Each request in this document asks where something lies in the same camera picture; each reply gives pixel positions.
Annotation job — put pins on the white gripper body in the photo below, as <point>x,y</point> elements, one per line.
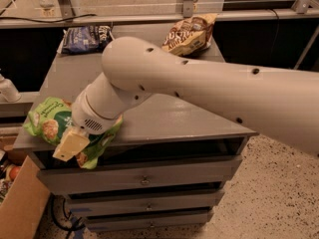
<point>87,118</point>

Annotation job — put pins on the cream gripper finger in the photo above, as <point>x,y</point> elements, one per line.
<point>73,141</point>

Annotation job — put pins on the green rice chip bag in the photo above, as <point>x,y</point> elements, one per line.
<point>53,116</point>

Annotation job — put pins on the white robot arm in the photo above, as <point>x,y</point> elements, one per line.
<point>281,104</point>

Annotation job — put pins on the blue chip bag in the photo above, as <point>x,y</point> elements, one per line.
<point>85,40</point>

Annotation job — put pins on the brown chip bag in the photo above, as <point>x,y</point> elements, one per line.
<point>190,35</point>

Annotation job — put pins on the red round item in box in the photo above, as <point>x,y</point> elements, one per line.
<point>14,172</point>

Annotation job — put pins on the white bottle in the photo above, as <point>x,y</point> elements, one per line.
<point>8,90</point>

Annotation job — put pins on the cardboard box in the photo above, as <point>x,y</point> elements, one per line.
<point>24,204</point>

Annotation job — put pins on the grey drawer cabinet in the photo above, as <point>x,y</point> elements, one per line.
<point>166,166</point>

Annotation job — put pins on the grey metal rail frame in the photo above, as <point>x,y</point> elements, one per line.
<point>55,13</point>

